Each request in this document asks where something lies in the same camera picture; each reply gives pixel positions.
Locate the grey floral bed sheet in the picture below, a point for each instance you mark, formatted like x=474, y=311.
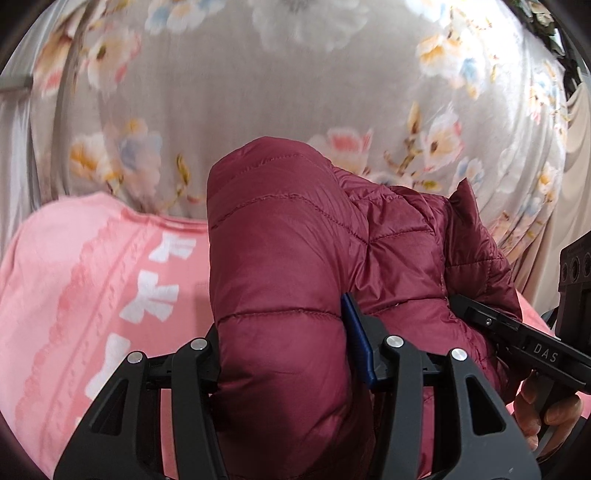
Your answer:
x=277, y=92

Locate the pink bow-print blanket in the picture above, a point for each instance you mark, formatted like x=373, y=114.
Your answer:
x=92, y=277

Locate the person's right hand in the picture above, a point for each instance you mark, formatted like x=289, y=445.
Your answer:
x=554, y=410

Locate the maroon puffer jacket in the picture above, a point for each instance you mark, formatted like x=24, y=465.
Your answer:
x=286, y=258

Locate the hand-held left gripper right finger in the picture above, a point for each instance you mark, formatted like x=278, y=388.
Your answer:
x=355, y=323

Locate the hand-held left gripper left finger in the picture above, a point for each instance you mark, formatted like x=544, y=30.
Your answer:
x=203, y=364

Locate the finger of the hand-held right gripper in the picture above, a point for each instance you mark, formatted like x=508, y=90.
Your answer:
x=485, y=318

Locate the beige cloth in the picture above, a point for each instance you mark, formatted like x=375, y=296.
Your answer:
x=568, y=184

